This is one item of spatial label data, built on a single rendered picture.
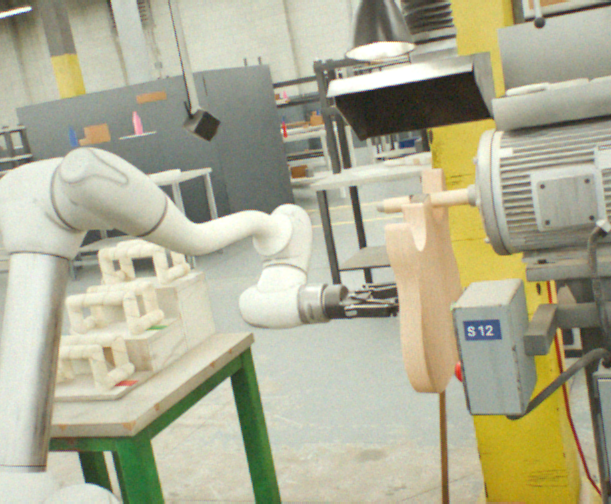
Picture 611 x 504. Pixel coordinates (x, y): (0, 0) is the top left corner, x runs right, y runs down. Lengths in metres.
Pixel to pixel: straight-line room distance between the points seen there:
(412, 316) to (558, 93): 0.49
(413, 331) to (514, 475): 1.38
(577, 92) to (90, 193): 0.88
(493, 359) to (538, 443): 1.43
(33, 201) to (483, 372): 0.83
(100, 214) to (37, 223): 0.12
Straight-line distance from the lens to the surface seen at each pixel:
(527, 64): 1.85
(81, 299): 2.22
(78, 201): 1.53
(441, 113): 1.97
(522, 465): 2.99
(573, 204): 1.65
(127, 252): 2.30
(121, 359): 2.10
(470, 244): 2.76
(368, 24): 1.70
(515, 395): 1.55
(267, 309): 1.92
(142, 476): 1.92
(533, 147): 1.70
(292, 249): 1.95
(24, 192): 1.63
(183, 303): 2.25
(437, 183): 1.89
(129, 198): 1.53
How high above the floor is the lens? 1.52
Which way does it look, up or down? 11 degrees down
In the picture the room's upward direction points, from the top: 11 degrees counter-clockwise
